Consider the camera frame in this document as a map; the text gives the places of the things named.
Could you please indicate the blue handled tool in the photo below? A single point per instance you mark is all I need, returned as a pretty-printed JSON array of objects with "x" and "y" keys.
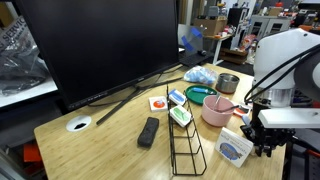
[{"x": 201, "y": 90}]

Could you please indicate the white book blue bird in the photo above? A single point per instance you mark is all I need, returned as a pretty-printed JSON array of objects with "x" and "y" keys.
[{"x": 177, "y": 97}]

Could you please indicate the white book green picture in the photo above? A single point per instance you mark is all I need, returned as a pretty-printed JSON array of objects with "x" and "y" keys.
[{"x": 180, "y": 115}]

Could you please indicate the black eraser block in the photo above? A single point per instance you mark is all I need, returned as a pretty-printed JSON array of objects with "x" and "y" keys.
[{"x": 147, "y": 135}]

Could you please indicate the pink bowl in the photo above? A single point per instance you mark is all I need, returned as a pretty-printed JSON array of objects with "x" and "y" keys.
[{"x": 215, "y": 118}]

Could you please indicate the white cable grommet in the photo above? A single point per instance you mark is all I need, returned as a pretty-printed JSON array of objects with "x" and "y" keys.
[{"x": 78, "y": 123}]

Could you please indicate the metal spoon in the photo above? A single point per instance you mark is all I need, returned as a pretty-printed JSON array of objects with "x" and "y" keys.
[{"x": 215, "y": 107}]

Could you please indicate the green plate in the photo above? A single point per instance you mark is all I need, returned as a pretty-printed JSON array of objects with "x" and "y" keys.
[{"x": 197, "y": 97}]

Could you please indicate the silver metal cup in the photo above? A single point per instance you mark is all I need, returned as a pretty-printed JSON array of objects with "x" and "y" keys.
[{"x": 227, "y": 83}]

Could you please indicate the black wire rack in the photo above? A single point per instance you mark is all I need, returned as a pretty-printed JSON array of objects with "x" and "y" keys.
[{"x": 186, "y": 151}]

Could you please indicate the large black monitor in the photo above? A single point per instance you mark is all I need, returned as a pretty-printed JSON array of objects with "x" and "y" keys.
[{"x": 94, "y": 48}]

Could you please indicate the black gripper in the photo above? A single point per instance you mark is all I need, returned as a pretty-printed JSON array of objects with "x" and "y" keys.
[{"x": 265, "y": 138}]

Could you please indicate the white book orange circle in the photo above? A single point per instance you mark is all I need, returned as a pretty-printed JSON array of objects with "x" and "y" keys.
[{"x": 158, "y": 103}]

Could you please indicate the blue plastic bag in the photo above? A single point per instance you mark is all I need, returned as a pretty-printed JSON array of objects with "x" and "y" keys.
[{"x": 199, "y": 74}]

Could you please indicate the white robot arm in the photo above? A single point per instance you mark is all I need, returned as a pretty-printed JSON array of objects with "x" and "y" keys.
[{"x": 285, "y": 62}]

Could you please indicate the white book blue hippo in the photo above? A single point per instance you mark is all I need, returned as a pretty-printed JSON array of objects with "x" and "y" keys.
[{"x": 233, "y": 147}]

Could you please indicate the cardboard box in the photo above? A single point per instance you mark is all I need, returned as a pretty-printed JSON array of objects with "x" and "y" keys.
[{"x": 212, "y": 26}]

